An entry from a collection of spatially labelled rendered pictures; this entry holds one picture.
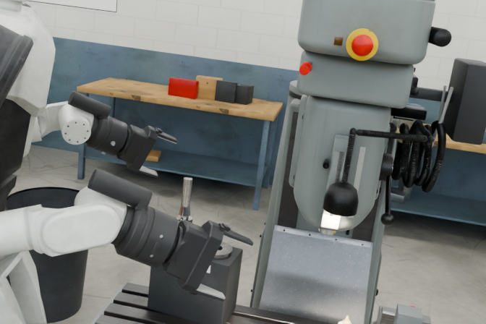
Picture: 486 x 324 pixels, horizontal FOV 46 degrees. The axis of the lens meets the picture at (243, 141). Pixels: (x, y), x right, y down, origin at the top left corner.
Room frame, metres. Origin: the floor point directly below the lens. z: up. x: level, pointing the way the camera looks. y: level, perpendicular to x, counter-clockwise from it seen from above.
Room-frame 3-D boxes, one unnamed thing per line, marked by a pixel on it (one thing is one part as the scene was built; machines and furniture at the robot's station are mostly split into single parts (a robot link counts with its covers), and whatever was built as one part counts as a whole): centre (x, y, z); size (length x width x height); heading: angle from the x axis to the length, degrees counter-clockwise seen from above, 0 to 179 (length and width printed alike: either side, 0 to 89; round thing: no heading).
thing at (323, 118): (1.33, -0.24, 1.47); 0.21 x 0.19 x 0.32; 82
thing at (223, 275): (1.42, 0.09, 1.06); 0.22 x 0.12 x 0.20; 74
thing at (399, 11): (1.34, -0.24, 1.81); 0.47 x 0.26 x 0.16; 172
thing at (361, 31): (1.10, -0.20, 1.76); 0.06 x 0.02 x 0.06; 82
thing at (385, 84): (1.37, -0.24, 1.68); 0.34 x 0.24 x 0.10; 172
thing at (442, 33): (1.34, -0.39, 1.79); 0.45 x 0.04 x 0.04; 172
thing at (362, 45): (1.08, -0.20, 1.76); 0.04 x 0.03 x 0.04; 82
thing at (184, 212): (1.43, 0.13, 1.28); 0.03 x 0.03 x 0.11
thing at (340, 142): (1.22, -0.22, 1.45); 0.04 x 0.04 x 0.21; 82
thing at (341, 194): (1.14, -0.22, 1.44); 0.07 x 0.07 x 0.06
